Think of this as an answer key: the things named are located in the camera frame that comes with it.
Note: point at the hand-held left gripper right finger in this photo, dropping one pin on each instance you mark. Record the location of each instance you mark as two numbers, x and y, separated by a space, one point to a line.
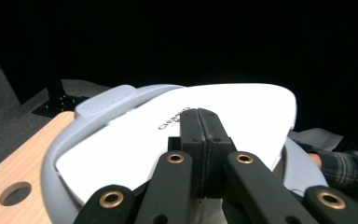
217 146

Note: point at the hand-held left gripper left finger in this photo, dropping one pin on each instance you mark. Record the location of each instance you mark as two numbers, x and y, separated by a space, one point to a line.
192 146

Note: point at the black stand base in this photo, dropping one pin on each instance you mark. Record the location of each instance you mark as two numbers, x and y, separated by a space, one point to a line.
60 104

